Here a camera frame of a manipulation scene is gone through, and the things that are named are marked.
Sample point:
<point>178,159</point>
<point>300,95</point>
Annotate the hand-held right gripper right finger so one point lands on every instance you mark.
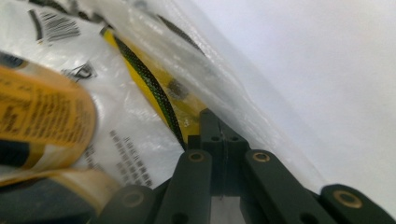
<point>233,161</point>

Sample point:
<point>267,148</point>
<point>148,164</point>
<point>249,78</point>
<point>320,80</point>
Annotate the clear plastic bag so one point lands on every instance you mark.
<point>124,109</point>

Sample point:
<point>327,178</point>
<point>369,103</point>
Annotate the yellow black-striped packet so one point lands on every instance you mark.
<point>183,105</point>

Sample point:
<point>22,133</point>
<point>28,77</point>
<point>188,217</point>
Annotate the orange drink bottle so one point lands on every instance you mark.
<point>46,196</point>
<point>43,115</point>

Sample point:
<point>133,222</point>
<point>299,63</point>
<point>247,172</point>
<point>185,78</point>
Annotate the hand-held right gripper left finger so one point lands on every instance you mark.
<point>216,161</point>

